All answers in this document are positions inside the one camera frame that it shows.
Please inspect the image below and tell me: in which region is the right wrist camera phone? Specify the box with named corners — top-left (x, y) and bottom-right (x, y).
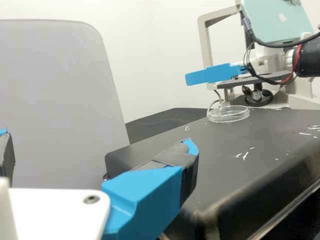
top-left (240, 0), bottom-right (316, 47)

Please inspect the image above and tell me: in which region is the black tray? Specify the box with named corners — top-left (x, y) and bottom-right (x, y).
top-left (104, 106), bottom-right (320, 240)

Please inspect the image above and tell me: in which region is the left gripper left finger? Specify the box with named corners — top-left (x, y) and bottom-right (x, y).
top-left (0, 127), bottom-right (16, 187)

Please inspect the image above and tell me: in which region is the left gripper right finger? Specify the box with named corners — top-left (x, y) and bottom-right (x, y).
top-left (100, 136), bottom-right (200, 240)

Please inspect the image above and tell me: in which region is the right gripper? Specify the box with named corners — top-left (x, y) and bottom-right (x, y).
top-left (185, 46), bottom-right (299, 87)

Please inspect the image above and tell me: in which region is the petri dish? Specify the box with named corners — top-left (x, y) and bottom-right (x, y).
top-left (206, 104), bottom-right (251, 124)

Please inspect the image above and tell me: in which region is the white box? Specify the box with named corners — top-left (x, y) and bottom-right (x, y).
top-left (0, 19), bottom-right (131, 191)

